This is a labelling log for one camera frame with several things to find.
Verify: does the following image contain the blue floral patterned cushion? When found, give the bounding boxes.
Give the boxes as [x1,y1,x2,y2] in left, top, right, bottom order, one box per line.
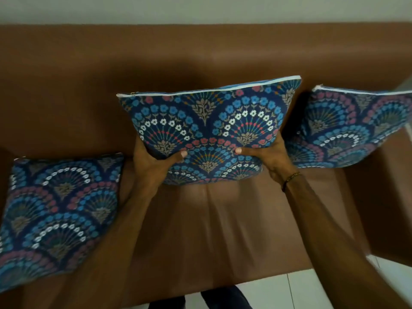
[285,84,412,169]
[117,75,302,186]
[0,152,125,291]

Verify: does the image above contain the person's right hand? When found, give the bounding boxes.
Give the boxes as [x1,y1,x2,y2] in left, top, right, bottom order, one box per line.
[235,132,298,185]

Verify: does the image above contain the person's left hand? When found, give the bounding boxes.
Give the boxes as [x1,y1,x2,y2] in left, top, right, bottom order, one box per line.
[133,136,188,194]

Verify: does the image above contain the person's dark trouser legs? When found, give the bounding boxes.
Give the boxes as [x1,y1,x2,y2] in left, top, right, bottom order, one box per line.
[148,285,255,309]

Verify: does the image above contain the brown sofa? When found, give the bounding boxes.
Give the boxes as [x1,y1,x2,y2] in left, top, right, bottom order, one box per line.
[0,22,412,309]

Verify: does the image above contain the dark beaded bracelet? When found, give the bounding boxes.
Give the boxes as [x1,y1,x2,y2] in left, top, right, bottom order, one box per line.
[281,172,303,193]

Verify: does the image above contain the person's right forearm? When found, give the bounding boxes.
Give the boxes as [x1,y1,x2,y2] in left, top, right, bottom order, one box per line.
[283,173,411,309]

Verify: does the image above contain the person's left forearm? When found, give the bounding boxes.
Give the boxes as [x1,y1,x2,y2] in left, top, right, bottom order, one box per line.
[53,182,161,309]

